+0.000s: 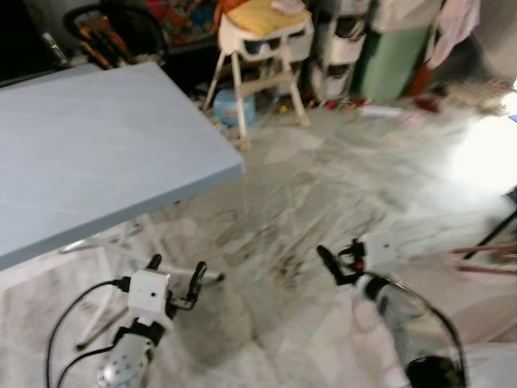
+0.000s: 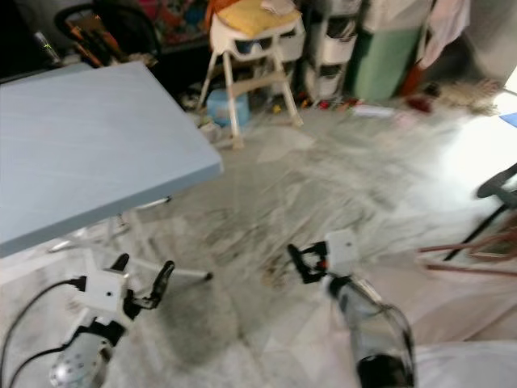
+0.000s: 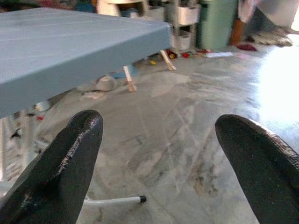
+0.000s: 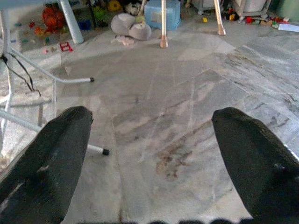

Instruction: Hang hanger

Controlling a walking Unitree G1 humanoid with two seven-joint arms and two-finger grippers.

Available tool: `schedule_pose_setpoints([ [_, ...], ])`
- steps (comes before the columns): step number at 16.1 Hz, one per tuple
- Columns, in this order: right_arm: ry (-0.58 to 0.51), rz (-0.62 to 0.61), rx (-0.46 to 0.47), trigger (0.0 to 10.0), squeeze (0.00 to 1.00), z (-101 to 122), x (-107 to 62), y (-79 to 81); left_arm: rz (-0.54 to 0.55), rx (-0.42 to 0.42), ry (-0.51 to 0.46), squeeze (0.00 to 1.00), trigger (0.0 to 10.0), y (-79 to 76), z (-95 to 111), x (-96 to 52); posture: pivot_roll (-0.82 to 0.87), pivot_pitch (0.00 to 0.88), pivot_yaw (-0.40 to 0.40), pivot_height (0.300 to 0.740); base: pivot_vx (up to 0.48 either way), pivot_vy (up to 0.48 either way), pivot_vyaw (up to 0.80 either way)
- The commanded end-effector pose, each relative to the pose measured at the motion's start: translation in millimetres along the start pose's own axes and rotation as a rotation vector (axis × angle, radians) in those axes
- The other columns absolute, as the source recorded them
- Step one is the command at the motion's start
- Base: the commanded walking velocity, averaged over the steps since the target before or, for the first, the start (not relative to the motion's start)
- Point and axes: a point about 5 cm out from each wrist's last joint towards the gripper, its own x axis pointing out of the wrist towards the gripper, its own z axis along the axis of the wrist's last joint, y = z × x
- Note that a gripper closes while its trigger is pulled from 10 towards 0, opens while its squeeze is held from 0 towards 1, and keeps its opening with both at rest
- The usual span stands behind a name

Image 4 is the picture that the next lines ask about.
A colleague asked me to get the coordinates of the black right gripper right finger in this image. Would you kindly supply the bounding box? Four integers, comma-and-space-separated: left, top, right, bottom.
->
211, 107, 299, 224

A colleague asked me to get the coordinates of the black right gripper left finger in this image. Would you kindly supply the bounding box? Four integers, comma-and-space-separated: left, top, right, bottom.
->
0, 106, 94, 224

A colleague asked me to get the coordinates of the grey folding table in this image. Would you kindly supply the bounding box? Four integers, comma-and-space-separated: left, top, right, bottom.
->
0, 0, 110, 156

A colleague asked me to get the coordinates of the red white packet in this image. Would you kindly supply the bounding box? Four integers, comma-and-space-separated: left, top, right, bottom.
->
59, 42, 74, 52

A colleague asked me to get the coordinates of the white paper sheet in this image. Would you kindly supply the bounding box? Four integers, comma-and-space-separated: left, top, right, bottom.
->
278, 23, 299, 33

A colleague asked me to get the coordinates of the blue toy block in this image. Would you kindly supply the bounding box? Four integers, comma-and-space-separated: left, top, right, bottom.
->
78, 20, 92, 30

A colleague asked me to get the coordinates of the orange red toy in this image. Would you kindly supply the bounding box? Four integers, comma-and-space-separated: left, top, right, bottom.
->
42, 4, 66, 34

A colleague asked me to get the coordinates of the small pink cloth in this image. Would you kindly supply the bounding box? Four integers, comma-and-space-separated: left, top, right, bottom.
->
111, 35, 136, 46

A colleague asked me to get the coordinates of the red yellow toy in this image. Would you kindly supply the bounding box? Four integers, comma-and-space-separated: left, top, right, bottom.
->
224, 8, 236, 21

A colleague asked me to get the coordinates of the green storage bin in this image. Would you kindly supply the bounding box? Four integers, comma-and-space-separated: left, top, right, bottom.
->
277, 0, 299, 22

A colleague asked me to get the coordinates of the grey drawer trolley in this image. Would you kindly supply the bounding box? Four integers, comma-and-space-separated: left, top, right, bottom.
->
231, 0, 273, 21

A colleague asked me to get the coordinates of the green toy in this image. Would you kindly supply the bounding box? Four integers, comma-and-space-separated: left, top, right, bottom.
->
93, 6, 108, 22

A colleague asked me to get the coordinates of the white baby high chair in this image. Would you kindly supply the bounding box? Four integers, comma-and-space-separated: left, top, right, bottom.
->
139, 0, 227, 49

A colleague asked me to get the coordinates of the light blue box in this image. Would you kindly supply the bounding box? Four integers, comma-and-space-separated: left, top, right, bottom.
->
144, 0, 182, 31

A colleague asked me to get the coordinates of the black white plush toy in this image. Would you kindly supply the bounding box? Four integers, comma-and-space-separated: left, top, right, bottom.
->
123, 1, 142, 16

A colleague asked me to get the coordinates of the thin black cord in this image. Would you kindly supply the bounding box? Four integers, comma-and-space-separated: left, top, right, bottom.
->
0, 55, 42, 98

